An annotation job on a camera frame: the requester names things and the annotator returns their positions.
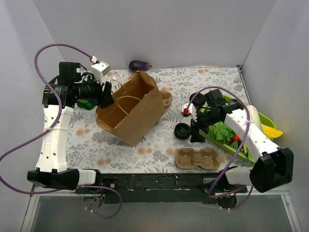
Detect black plastic cup lid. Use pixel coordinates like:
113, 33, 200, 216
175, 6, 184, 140
189, 93, 206, 106

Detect brown paper bag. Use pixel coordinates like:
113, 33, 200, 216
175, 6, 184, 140
96, 71, 166, 146

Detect brown pulp cup carrier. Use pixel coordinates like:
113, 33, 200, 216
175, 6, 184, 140
160, 90, 173, 109

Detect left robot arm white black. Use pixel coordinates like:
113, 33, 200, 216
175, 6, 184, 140
27, 61, 114, 193

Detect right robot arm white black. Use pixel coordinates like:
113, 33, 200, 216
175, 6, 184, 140
190, 87, 294, 193

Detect green bok choy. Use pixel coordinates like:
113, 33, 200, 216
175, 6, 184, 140
76, 100, 95, 111

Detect stack of black lids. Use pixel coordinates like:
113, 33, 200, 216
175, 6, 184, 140
174, 123, 191, 140

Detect green leafy lettuce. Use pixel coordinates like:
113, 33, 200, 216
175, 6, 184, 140
208, 122, 235, 143

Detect red chili pepper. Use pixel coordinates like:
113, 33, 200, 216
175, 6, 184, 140
228, 134, 240, 143

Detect napa cabbage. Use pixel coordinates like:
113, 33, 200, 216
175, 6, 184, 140
247, 105, 263, 131

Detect purple eggplant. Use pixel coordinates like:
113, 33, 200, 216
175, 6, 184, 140
128, 60, 152, 72

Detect green vegetable tray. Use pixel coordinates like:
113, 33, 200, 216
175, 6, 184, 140
200, 95, 277, 162

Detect yellow pepper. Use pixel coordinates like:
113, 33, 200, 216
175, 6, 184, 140
262, 124, 283, 140

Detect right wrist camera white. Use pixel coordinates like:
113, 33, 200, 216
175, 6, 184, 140
181, 103, 197, 120

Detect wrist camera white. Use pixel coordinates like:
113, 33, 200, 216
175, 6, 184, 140
89, 56, 111, 84
181, 103, 197, 120

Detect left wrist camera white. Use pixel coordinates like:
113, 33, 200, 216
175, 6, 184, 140
89, 56, 111, 84

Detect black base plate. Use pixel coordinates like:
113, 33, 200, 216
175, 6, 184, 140
74, 173, 248, 205

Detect aluminium frame rail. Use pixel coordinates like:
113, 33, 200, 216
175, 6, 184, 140
22, 186, 301, 232

